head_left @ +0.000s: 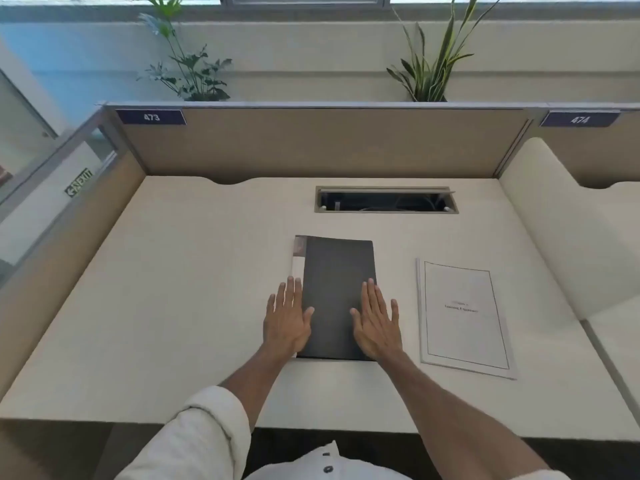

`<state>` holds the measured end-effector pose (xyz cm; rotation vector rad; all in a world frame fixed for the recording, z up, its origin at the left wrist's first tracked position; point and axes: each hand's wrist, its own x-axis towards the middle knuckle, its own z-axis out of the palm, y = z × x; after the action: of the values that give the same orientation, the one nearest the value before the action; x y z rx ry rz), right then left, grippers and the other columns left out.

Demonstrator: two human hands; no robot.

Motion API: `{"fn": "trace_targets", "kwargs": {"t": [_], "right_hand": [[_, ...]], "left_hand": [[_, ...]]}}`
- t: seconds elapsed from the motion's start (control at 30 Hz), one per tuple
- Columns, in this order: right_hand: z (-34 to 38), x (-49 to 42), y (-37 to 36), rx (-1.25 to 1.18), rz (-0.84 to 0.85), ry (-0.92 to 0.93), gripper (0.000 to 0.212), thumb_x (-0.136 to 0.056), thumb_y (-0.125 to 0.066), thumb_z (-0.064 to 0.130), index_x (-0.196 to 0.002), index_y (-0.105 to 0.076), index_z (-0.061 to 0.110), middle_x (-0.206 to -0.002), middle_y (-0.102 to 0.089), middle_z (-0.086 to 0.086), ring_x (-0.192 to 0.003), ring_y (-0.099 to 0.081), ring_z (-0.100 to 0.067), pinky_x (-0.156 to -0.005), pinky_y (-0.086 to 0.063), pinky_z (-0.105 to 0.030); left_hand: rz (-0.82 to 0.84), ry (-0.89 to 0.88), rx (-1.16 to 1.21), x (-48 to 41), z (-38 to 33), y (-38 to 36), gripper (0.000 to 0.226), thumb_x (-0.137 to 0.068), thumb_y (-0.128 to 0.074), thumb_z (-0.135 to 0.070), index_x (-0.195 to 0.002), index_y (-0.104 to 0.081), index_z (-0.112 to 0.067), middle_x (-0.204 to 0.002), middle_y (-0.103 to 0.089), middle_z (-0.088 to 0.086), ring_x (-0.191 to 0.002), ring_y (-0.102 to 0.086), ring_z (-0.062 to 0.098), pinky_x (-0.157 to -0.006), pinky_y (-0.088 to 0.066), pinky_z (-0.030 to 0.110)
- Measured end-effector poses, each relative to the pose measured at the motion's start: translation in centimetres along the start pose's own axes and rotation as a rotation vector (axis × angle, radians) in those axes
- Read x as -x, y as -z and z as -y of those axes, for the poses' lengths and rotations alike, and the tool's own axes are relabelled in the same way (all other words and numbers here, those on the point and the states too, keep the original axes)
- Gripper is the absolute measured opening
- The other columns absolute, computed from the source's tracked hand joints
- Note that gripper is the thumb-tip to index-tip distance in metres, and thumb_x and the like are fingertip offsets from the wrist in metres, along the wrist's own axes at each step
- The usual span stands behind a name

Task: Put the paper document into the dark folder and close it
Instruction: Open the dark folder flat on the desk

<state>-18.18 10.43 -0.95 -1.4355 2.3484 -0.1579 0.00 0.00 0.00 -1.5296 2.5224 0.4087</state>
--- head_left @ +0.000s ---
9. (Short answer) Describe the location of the person's left hand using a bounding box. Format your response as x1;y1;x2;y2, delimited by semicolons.
262;276;316;356

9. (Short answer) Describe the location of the person's right hand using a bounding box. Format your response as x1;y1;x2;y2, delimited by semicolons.
349;278;404;363

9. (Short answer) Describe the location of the black folder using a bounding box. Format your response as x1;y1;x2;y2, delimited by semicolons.
291;235;378;362

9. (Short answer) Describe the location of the person's left forearm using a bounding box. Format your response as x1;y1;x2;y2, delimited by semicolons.
219;343;297;434

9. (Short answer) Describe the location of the person's right forearm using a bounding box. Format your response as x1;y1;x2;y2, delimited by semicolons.
374;347;552;480

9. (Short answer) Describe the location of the white paper booklet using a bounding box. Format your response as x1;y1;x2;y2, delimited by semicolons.
415;258;518;381

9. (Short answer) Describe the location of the white shirt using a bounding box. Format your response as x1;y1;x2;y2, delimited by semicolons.
114;385;572;480

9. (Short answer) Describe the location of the beige desk partition panel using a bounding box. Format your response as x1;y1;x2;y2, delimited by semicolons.
495;102;640;190
101;101;550;185

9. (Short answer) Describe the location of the cream curved desk divider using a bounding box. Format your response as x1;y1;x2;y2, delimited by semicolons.
498;137;640;323

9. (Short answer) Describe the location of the dark blue number plate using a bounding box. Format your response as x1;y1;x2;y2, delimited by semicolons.
115;109;188;126
539;111;622;128

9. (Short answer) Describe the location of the green exit sign sticker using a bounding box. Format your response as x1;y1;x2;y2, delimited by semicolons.
64;168;95;199

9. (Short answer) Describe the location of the partition panel with glass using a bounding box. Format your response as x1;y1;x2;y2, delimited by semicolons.
0;106;147;398

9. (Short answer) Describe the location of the long-leaf green potted plant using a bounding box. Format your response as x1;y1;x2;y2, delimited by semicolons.
385;0;502;103

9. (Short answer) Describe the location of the leafy green potted plant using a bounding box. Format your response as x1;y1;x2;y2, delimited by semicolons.
122;0;234;102

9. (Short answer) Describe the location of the desk cable tray opening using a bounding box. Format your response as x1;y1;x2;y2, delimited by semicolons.
314;185;459;215

